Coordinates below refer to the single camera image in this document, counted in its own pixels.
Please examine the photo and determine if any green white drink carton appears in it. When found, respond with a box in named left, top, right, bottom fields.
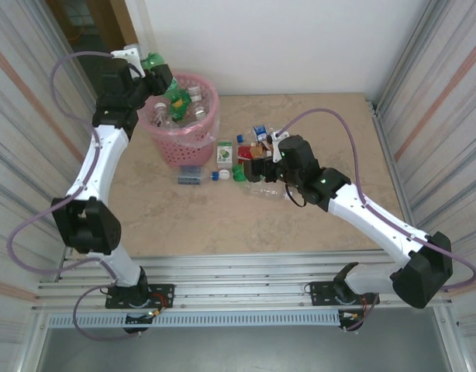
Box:
left=215, top=139, right=234, bottom=168

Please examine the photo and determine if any green plastic bottle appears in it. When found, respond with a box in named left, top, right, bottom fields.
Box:
left=142, top=51, right=183, bottom=102

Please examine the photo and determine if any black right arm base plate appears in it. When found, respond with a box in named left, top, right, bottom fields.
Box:
left=309, top=281, right=381, bottom=307

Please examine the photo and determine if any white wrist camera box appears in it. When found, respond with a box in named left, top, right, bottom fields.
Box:
left=110, top=45, right=147, bottom=77
left=270, top=130, right=292, bottom=164

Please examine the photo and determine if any grey slotted cable duct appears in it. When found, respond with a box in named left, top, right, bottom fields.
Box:
left=47, top=312, right=342, bottom=329

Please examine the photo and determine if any pink plastic mesh bin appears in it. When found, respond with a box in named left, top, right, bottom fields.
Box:
left=138, top=71, right=220, bottom=169

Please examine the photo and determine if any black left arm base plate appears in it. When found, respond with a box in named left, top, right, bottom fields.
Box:
left=105, top=284, right=175, bottom=310

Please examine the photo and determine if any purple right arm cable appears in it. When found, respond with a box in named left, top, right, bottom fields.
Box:
left=280, top=108, right=476, bottom=333

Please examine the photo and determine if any pink grape juice bottle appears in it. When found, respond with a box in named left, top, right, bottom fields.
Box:
left=151, top=101, right=173, bottom=129

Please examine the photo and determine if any clear bottle blue cap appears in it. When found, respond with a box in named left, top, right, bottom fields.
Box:
left=177, top=165, right=220, bottom=186

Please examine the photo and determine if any aluminium rail frame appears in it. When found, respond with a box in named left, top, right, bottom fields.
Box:
left=31, top=250, right=454, bottom=315

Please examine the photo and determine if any right power wires yellow connector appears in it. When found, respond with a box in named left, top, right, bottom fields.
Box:
left=338, top=298, right=369, bottom=323

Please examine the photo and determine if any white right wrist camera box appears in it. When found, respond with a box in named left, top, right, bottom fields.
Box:
left=270, top=130, right=292, bottom=164

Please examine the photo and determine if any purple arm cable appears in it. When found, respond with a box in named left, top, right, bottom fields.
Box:
left=7, top=51, right=142, bottom=343
left=280, top=108, right=476, bottom=333

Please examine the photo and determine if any red gold label bottle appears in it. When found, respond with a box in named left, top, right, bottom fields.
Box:
left=236, top=145, right=267, bottom=163

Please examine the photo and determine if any black cable loop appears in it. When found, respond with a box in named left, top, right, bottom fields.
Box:
left=284, top=184, right=308, bottom=209

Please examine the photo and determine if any clear bottle blue label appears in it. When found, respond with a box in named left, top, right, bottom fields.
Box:
left=236, top=122, right=276, bottom=146

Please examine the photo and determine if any clear greenish bottle white cap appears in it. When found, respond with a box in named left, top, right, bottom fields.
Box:
left=242, top=181, right=291, bottom=203

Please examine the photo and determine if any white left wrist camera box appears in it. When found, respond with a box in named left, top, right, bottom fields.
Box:
left=110, top=45, right=147, bottom=77

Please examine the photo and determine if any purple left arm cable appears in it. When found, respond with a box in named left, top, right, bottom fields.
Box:
left=7, top=51, right=142, bottom=343

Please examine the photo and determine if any left power wires yellow connector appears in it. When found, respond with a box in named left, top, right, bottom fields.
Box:
left=143, top=292, right=174, bottom=318

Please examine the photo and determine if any clear plastic bin liner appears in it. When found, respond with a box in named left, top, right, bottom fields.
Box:
left=138, top=73, right=219, bottom=150

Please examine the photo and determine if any power wires yellow connector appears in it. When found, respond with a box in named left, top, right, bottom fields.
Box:
left=143, top=292, right=174, bottom=318
left=338, top=298, right=369, bottom=323

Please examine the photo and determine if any brown wooden door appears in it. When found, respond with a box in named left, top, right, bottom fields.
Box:
left=108, top=0, right=142, bottom=50

